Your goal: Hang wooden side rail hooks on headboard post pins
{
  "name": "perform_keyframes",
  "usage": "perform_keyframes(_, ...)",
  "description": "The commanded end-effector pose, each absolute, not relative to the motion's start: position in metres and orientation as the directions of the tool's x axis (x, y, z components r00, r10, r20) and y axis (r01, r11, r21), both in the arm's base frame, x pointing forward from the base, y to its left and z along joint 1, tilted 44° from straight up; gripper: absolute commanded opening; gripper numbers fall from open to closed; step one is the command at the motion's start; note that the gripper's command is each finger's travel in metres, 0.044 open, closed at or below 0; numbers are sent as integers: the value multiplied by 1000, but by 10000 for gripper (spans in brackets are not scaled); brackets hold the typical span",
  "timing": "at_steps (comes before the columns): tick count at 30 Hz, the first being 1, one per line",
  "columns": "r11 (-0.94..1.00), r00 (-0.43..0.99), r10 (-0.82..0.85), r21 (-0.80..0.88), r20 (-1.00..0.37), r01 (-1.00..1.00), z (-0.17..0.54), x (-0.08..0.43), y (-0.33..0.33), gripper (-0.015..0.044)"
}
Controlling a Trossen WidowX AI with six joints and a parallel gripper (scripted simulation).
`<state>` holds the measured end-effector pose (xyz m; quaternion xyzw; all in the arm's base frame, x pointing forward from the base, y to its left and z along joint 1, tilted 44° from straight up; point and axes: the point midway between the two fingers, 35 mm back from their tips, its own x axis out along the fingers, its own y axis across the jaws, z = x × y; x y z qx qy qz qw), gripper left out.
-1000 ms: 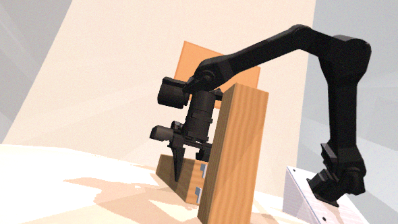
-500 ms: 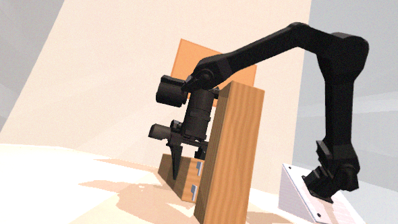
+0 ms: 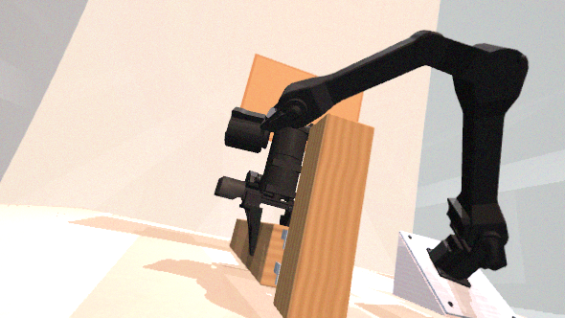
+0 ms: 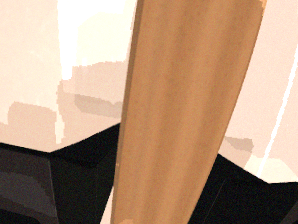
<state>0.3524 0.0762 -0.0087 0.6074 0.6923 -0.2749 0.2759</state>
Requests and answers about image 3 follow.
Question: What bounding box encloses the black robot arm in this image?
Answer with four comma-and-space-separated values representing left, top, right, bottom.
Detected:
224, 30, 529, 287

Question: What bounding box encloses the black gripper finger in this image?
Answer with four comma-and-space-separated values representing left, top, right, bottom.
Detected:
280, 215, 291, 227
239, 203, 263, 257

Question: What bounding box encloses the brown wooden board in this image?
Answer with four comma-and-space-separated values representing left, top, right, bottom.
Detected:
230, 218, 289, 287

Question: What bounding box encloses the wooden post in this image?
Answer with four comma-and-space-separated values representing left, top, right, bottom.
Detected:
273, 113, 375, 318

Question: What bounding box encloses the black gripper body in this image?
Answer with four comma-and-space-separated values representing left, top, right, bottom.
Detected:
214, 153, 302, 215

